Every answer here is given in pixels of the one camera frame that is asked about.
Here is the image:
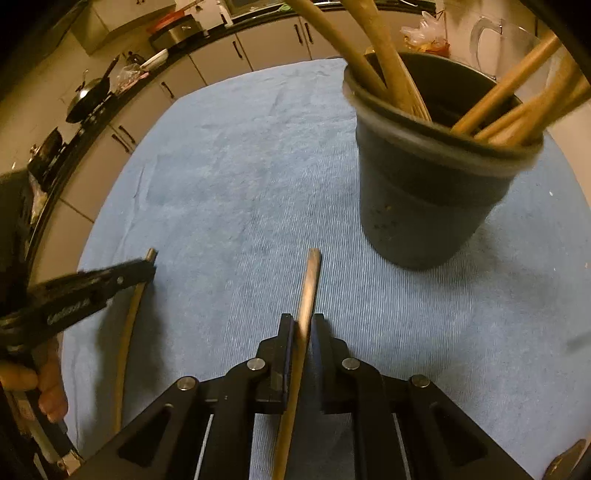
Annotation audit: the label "black wok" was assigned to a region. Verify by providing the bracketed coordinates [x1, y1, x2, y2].
[65, 54, 122, 124]

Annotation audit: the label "white bowl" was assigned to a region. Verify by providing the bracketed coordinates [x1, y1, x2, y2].
[139, 48, 169, 71]

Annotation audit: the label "beige upper kitchen cabinets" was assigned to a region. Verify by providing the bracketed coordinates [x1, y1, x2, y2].
[76, 0, 178, 54]

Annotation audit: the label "person's left hand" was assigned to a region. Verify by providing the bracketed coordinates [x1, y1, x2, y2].
[0, 348, 71, 424]

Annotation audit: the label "dark plastic chopstick holder cup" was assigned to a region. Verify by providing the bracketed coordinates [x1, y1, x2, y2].
[342, 52, 544, 271]

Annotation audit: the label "clear glass pitcher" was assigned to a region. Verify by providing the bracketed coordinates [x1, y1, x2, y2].
[470, 16, 561, 86]

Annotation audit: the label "dark cooking pot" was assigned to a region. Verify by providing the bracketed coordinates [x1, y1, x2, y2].
[27, 127, 65, 178]

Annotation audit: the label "dark range hood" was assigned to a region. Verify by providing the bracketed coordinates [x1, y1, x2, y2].
[0, 0, 88, 107]

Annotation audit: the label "brown wooden object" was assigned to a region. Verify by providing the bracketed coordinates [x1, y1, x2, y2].
[541, 438, 587, 480]

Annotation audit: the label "crumpled plastic wrapper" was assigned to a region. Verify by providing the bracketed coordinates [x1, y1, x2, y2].
[115, 62, 148, 90]

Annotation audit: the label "wooden chopstick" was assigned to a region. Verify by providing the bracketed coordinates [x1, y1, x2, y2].
[286, 0, 389, 100]
[113, 248, 159, 435]
[270, 248, 322, 480]
[450, 31, 564, 136]

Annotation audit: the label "red lid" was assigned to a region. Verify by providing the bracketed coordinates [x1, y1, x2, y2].
[147, 13, 185, 35]

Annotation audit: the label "black kitchen countertop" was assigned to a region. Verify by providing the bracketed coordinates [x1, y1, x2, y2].
[25, 0, 352, 278]

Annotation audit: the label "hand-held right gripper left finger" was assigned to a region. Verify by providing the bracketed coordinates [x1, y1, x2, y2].
[74, 314, 296, 480]

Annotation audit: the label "blue table cloth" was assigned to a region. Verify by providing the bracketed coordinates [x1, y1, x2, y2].
[60, 58, 591, 480]

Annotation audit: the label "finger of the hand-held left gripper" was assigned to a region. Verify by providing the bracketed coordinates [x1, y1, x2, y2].
[95, 258, 157, 304]

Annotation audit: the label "steel box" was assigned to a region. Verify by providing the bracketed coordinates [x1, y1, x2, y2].
[148, 14, 208, 52]

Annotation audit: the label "group of wooden chopsticks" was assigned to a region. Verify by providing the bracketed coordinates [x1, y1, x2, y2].
[341, 0, 591, 147]

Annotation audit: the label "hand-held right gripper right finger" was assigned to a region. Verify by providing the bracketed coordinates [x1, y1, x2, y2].
[310, 314, 536, 480]

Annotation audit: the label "clear plastic bag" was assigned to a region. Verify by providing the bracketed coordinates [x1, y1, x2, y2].
[399, 10, 451, 56]

